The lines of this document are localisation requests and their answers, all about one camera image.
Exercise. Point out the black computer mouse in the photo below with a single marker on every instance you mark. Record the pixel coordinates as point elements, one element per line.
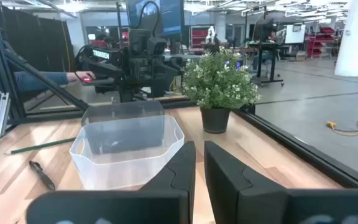
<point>87,80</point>

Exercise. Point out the whiteboard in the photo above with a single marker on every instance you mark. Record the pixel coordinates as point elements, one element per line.
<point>294,34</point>

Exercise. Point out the clear plastic bin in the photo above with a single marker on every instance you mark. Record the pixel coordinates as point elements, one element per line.
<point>126,168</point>

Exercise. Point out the red shelf rack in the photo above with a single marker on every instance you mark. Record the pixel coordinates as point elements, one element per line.
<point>320,43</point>
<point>199,37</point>

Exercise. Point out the black partition screen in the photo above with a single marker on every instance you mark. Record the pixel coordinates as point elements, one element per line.
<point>36,40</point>

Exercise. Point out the person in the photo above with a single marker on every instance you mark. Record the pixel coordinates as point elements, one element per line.
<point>26,80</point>

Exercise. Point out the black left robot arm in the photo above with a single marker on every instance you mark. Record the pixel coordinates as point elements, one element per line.
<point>101,54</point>

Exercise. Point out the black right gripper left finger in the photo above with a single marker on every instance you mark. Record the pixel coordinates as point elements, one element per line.
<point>166,202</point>

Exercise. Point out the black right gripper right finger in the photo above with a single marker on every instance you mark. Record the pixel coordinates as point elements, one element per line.
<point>244,199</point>

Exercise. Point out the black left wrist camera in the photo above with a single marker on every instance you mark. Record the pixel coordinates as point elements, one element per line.
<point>140,42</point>

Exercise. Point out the black standing desk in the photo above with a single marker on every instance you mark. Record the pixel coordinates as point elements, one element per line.
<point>267,46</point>

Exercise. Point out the black aluminium table frame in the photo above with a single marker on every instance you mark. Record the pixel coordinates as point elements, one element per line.
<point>291,143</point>

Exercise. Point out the black computer monitor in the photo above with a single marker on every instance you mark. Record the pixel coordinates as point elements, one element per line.
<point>171,15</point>

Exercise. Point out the black retractable pen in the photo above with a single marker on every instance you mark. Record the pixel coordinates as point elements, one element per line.
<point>42,175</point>

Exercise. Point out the green plant in black pot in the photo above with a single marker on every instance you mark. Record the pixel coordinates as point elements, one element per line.
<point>219,81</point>

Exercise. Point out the green pencil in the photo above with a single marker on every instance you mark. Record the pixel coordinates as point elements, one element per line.
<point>42,145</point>

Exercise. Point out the smoky grey plastic bin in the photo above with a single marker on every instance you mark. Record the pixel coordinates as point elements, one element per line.
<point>123,109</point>

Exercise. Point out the silver aluminium extrusion piece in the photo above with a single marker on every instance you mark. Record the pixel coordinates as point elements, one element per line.
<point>1,115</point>

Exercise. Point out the person's hand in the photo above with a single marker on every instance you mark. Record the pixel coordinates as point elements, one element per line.
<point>79,76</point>

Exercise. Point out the white building pillar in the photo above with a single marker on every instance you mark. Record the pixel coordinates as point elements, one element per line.
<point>357,37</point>

